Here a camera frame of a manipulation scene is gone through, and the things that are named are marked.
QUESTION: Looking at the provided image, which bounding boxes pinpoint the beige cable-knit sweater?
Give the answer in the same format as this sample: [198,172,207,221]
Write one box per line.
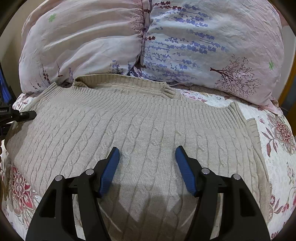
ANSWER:
[5,74,270,240]

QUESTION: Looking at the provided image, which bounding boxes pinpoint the floral bed sheet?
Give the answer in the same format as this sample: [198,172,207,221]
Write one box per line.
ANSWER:
[1,86,295,239]

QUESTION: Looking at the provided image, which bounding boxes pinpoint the pink floral pillow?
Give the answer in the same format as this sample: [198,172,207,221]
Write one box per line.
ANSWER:
[18,1,284,113]

